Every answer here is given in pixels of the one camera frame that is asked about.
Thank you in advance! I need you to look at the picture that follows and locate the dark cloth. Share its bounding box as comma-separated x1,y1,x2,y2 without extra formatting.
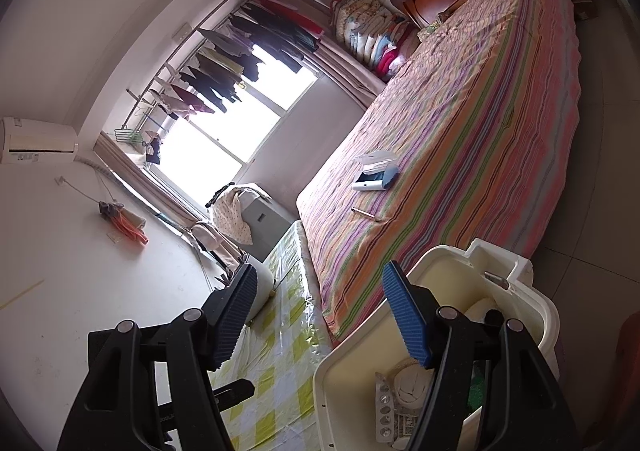
205,183,236,206

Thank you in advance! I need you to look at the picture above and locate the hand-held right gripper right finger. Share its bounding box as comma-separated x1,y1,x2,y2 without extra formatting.
382,260,596,451

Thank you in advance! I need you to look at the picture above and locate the cream plastic bin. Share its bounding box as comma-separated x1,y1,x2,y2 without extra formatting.
312,238,561,451

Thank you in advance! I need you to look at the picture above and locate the white lace cloth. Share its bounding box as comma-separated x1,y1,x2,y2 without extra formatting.
392,361,438,407

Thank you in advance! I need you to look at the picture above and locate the silver blister pack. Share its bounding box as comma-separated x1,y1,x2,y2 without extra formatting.
372,371,401,442

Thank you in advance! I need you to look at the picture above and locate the stack of folded quilts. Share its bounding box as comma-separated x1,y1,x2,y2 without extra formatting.
330,0,421,84

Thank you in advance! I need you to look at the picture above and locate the green plastic bag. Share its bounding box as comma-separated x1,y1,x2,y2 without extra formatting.
467,360,493,409

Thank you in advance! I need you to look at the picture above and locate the window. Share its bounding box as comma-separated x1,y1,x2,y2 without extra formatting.
145,43,321,212

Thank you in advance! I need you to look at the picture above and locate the row of hanging clothes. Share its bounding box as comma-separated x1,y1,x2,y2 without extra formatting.
150,0,326,119

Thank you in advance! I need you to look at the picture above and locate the small floral pillow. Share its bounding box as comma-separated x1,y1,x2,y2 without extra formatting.
417,13,448,39

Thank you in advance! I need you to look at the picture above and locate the bed with striped sheet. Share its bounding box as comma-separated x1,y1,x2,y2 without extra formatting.
296,0,583,344

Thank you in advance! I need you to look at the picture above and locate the white desk organizer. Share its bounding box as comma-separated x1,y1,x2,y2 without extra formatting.
215,256,277,324

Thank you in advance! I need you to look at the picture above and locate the metal clothes rail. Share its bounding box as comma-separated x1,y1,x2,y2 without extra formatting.
122,0,273,126

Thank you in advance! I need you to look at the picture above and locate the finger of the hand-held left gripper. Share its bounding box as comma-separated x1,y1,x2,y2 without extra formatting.
212,378,256,409

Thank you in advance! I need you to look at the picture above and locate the white labelled bottle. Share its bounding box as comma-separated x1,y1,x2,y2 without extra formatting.
394,407,425,449

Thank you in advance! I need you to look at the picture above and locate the orange grey hanging cloth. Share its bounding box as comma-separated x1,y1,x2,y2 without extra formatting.
98,200,149,246

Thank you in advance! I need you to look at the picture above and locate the beige curtain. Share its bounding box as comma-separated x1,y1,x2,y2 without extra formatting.
95,133,211,237
300,38,386,109

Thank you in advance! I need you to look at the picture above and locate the white blue pencil case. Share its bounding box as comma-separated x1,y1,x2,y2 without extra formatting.
352,151,399,192

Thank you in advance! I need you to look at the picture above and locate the white air conditioner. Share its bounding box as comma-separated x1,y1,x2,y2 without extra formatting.
0,117,80,166

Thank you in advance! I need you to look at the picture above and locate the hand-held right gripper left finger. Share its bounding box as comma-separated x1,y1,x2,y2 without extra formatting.
57,262,258,451

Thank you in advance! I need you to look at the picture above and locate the white cabinet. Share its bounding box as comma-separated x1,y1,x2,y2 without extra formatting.
240,193,297,262

